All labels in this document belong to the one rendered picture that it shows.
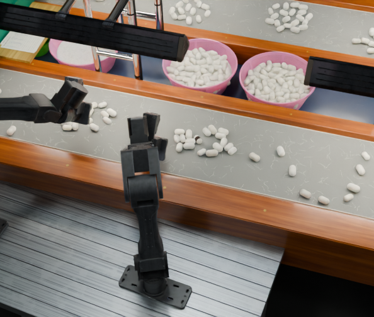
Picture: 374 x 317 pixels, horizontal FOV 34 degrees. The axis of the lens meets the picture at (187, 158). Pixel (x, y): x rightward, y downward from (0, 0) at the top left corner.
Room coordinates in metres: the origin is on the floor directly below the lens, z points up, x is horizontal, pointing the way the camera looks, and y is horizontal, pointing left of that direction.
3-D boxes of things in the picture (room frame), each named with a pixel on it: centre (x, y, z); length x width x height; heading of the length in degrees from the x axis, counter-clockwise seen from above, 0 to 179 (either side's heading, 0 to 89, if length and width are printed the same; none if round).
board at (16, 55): (1.87, 0.57, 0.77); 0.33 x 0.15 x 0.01; 162
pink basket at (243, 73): (1.57, -0.32, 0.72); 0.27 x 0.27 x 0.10
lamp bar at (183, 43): (1.48, 0.29, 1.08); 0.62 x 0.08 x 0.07; 72
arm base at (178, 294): (0.83, 0.10, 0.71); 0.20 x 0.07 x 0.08; 66
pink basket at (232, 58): (1.66, -0.06, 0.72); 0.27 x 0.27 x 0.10
